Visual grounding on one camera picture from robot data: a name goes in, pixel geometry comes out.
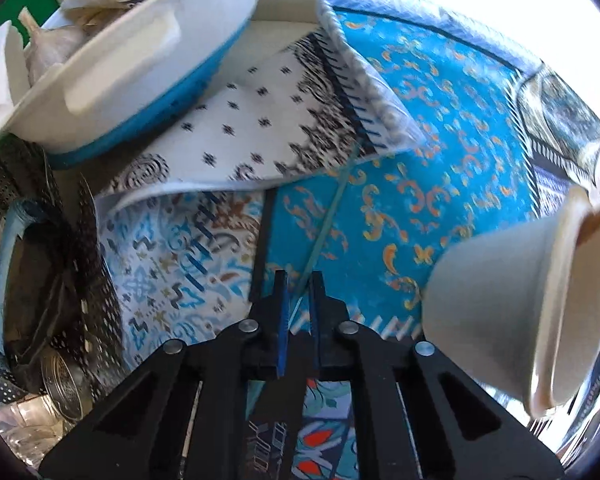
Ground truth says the perforated metal basket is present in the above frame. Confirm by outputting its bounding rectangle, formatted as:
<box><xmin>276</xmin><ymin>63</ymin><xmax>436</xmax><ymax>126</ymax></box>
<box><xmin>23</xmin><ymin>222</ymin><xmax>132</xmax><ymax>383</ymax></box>
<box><xmin>0</xmin><ymin>137</ymin><xmax>128</xmax><ymax>403</ymax></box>

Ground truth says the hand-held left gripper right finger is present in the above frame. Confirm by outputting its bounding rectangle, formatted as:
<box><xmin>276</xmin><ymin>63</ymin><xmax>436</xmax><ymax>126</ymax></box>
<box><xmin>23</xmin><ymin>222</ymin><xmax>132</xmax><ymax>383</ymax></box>
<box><xmin>307</xmin><ymin>270</ymin><xmax>566</xmax><ymax>480</ymax></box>

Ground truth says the pale blue patterned cloth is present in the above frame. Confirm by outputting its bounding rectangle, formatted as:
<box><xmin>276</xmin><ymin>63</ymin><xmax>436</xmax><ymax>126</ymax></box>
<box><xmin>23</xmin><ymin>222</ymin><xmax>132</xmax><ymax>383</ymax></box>
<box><xmin>97</xmin><ymin>192</ymin><xmax>273</xmax><ymax>363</ymax></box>

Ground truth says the dark paisley mat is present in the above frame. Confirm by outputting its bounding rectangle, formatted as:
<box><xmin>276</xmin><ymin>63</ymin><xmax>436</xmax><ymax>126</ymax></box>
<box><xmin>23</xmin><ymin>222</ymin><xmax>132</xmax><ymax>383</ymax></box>
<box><xmin>517</xmin><ymin>62</ymin><xmax>600</xmax><ymax>216</ymax></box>

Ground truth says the garlic bulb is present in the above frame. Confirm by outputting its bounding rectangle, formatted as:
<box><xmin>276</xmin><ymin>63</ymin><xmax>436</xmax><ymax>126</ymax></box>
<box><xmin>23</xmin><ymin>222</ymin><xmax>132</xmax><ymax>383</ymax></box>
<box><xmin>17</xmin><ymin>7</ymin><xmax>88</xmax><ymax>87</ymax></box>

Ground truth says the white paper cup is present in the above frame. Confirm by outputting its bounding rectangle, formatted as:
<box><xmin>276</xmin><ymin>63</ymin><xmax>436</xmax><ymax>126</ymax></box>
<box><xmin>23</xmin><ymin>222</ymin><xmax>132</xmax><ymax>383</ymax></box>
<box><xmin>421</xmin><ymin>186</ymin><xmax>600</xmax><ymax>418</ymax></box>

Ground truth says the white and blue basin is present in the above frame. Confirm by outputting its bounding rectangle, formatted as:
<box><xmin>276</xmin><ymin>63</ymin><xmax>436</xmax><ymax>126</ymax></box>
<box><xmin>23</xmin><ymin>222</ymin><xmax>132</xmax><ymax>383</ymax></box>
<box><xmin>0</xmin><ymin>0</ymin><xmax>259</xmax><ymax>171</ymax></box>

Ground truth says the white black patterned cloth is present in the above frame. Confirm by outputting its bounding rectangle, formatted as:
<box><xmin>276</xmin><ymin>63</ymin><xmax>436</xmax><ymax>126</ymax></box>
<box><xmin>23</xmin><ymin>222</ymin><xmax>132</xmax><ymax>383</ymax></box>
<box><xmin>97</xmin><ymin>30</ymin><xmax>383</xmax><ymax>211</ymax></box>

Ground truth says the light blue plastic item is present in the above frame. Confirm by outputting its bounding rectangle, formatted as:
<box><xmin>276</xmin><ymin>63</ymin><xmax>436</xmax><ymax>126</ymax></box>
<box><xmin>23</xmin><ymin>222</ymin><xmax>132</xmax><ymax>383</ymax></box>
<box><xmin>0</xmin><ymin>199</ymin><xmax>40</xmax><ymax>361</ymax></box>

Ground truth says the pale thin chopstick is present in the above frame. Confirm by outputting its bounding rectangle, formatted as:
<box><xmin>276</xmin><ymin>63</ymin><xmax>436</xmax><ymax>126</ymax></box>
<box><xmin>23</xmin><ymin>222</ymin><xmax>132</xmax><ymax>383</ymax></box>
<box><xmin>287</xmin><ymin>142</ymin><xmax>361</xmax><ymax>331</ymax></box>

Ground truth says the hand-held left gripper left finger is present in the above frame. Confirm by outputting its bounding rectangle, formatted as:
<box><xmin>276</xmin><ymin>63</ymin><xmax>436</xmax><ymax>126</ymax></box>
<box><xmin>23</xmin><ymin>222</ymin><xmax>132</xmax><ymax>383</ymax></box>
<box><xmin>39</xmin><ymin>270</ymin><xmax>293</xmax><ymax>480</ymax></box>

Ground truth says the black plastic bag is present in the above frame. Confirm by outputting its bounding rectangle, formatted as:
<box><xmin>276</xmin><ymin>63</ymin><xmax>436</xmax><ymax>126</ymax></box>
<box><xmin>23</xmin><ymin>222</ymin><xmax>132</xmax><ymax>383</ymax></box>
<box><xmin>4</xmin><ymin>237</ymin><xmax>98</xmax><ymax>378</ymax></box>

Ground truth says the clear glass jar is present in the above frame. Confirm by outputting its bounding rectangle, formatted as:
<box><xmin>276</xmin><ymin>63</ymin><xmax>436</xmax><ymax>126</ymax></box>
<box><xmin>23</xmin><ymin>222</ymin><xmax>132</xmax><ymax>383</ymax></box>
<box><xmin>0</xmin><ymin>394</ymin><xmax>81</xmax><ymax>461</ymax></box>

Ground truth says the blue patterned mat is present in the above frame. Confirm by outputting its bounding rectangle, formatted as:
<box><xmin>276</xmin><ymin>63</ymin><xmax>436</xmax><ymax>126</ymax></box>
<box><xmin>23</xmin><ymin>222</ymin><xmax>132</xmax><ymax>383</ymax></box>
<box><xmin>245</xmin><ymin>0</ymin><xmax>548</xmax><ymax>480</ymax></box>

